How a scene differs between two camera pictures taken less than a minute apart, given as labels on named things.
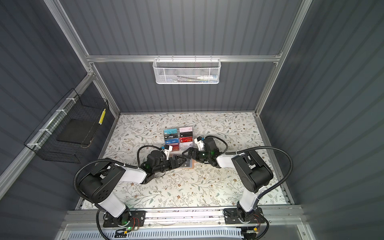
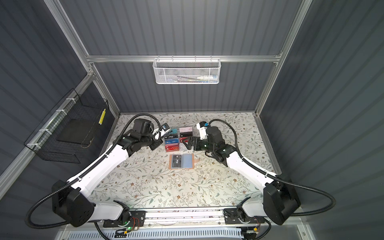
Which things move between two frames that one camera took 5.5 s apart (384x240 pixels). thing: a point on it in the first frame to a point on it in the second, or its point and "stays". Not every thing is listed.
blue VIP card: x=172 y=141 stays
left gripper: x=176 y=161 to x=157 y=143
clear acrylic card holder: x=180 y=138 stays
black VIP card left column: x=169 y=136 stays
